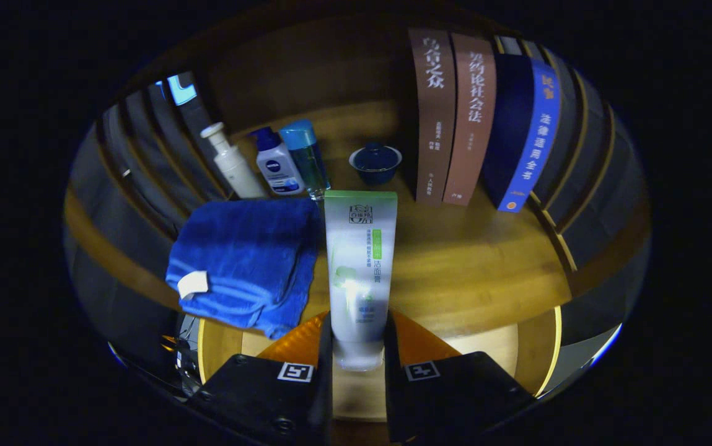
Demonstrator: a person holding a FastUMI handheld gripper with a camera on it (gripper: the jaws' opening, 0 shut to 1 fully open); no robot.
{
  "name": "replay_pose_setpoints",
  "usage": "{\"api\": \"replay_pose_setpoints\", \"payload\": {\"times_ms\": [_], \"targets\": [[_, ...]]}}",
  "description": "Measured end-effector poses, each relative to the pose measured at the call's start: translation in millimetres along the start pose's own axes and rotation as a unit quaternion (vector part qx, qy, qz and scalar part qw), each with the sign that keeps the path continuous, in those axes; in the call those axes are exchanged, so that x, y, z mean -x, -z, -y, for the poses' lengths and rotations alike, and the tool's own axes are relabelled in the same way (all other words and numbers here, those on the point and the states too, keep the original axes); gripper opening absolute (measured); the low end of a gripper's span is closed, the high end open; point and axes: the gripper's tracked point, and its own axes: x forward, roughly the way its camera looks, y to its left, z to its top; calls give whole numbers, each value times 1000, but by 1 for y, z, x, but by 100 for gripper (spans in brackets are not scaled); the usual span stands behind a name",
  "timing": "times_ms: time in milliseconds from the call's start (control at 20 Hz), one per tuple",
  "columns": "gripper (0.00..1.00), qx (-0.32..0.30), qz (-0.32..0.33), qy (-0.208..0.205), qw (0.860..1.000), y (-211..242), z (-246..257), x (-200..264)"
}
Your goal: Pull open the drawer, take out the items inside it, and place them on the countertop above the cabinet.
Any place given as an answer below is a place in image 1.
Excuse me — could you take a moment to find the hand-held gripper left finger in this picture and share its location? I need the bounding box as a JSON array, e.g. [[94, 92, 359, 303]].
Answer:
[[188, 312, 333, 446]]

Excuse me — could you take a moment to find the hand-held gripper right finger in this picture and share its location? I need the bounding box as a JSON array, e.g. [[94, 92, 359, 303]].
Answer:
[[384, 310, 536, 444]]

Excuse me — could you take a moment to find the white tube with green end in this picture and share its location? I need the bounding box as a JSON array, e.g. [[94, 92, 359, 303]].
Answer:
[[323, 190, 398, 372]]

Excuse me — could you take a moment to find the wooden countertop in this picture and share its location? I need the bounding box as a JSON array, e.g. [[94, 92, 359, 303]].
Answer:
[[63, 102, 652, 340]]

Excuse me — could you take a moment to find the wooden cabinet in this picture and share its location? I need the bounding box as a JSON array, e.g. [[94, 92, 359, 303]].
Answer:
[[63, 12, 652, 341]]

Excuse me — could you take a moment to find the black electronic device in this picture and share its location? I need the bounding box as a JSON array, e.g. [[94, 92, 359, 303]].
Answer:
[[160, 313, 203, 397]]

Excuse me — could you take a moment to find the folded blue towel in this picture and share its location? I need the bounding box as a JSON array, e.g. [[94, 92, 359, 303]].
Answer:
[[165, 198, 324, 340]]

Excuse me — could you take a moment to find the white bottle with blue cap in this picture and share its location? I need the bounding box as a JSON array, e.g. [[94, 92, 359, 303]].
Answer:
[[250, 127, 305, 196]]

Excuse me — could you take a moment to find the blue lidded teacup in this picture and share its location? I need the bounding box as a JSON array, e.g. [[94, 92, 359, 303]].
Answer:
[[349, 141, 403, 185]]

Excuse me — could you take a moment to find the clear teal bottle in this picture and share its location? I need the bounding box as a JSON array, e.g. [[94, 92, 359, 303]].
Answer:
[[279, 120, 332, 202]]

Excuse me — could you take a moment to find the white pump bottle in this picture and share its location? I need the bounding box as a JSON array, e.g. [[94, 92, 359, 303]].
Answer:
[[200, 122, 268, 200]]

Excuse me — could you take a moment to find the black backdrop cloth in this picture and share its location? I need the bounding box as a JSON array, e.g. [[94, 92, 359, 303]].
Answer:
[[64, 37, 652, 372]]

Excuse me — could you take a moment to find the dark brown book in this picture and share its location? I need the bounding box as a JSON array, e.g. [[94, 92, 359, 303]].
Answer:
[[408, 28, 457, 207]]

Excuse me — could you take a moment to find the light brown book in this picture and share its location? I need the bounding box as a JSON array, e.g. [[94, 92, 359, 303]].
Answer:
[[442, 33, 498, 207]]

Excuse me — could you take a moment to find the blue book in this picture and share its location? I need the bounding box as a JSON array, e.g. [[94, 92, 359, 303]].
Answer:
[[481, 53, 562, 214]]

